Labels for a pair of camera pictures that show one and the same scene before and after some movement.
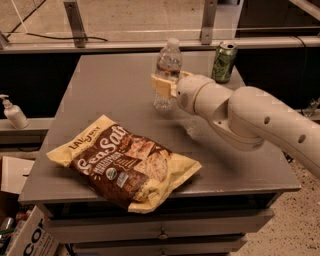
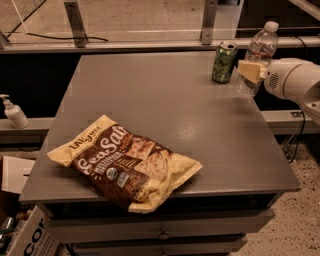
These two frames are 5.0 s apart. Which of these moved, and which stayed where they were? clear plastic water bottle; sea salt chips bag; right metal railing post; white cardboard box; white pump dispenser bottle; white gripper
Moved: clear plastic water bottle; white gripper
Stayed: white pump dispenser bottle; sea salt chips bag; white cardboard box; right metal railing post
